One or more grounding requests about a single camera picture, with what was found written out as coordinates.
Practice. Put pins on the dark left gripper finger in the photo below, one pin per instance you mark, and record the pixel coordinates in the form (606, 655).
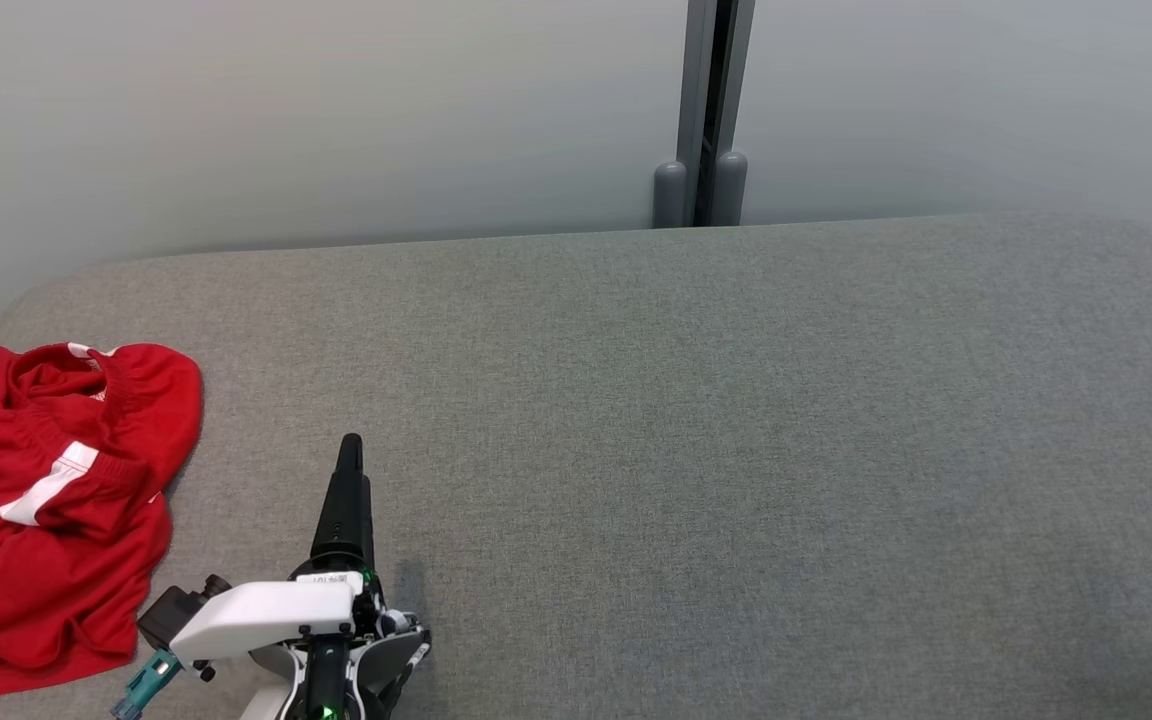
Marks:
(344, 520)

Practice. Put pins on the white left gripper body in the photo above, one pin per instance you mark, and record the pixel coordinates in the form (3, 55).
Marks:
(266, 615)

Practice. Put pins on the red shorts with white stripes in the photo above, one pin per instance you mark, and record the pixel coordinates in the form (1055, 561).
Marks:
(56, 580)

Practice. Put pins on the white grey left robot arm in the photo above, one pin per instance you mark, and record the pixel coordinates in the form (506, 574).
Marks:
(396, 645)

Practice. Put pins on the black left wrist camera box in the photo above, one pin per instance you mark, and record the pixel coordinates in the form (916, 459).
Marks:
(168, 612)

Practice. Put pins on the grey double partition post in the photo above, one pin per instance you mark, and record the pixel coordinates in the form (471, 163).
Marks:
(693, 100)

